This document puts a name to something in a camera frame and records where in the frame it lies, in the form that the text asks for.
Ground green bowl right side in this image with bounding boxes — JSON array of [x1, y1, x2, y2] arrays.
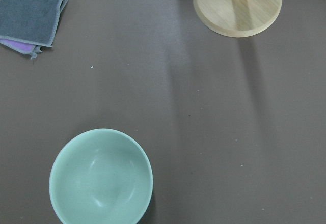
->
[[49, 128, 153, 223]]

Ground wooden mug tree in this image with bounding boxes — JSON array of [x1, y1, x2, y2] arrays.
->
[[193, 0, 282, 38]]

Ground folded grey cloth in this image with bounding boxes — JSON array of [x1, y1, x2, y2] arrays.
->
[[1, 0, 68, 59]]

